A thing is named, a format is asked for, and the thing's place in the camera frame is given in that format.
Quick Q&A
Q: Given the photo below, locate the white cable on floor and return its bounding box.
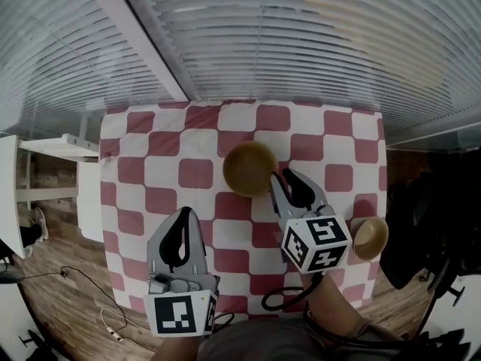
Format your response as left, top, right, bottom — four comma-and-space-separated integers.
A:
22, 265, 159, 353

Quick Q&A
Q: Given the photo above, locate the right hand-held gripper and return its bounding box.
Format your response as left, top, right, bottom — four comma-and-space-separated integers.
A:
270, 168, 353, 275

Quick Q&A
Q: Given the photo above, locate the white chair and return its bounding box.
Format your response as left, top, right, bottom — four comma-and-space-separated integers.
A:
18, 133, 104, 244

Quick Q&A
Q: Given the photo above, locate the person's right forearm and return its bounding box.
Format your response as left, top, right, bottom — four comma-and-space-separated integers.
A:
306, 272, 371, 338

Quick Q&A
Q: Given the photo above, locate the red white checked tablecloth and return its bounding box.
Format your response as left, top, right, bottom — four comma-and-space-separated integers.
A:
98, 99, 388, 317

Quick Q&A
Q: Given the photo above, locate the person's grey shirt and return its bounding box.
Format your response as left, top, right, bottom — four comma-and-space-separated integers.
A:
197, 316, 407, 361

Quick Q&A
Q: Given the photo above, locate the person's left forearm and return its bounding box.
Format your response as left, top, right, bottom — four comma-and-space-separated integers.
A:
150, 335, 204, 361

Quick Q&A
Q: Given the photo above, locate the black office chair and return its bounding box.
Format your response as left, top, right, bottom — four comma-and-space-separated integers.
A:
379, 159, 481, 308

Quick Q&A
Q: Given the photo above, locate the thick black cable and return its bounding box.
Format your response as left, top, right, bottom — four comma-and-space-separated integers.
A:
261, 271, 410, 349

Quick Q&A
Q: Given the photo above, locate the thin black cable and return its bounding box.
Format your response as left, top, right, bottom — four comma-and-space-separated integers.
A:
212, 311, 236, 334

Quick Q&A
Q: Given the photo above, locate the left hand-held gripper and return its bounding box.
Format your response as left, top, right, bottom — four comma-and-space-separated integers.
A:
142, 206, 221, 338

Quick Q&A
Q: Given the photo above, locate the white desk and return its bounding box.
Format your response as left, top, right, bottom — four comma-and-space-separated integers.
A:
0, 134, 28, 259

